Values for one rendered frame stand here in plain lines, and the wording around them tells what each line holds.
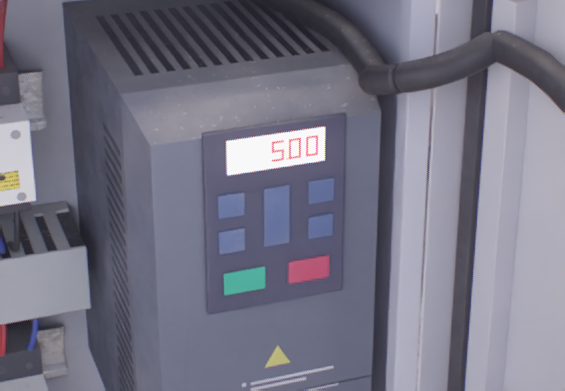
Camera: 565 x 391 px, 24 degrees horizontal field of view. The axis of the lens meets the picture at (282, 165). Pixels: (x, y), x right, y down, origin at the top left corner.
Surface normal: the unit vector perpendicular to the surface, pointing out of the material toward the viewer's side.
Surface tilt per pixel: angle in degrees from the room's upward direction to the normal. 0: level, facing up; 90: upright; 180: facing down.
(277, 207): 90
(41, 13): 90
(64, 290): 90
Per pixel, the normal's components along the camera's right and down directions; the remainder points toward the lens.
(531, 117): -0.86, 0.22
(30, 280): 0.33, 0.41
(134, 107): 0.15, -0.64
